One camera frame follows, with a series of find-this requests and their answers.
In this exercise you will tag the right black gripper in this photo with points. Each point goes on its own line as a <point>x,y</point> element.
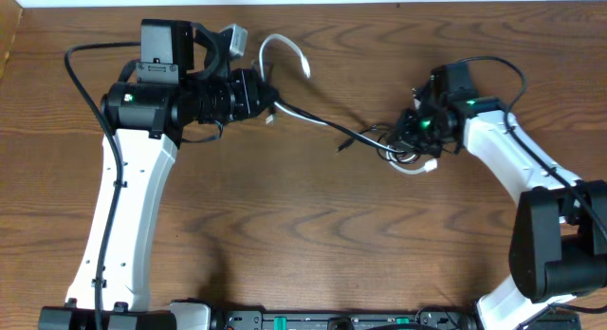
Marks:
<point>410,131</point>

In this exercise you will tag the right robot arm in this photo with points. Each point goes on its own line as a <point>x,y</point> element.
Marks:
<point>558,246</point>

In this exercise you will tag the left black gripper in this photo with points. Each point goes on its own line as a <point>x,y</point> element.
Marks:
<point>256,94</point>

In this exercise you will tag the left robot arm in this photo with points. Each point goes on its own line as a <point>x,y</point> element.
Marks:
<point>111,289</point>

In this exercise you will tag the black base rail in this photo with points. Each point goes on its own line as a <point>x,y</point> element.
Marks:
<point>427,319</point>

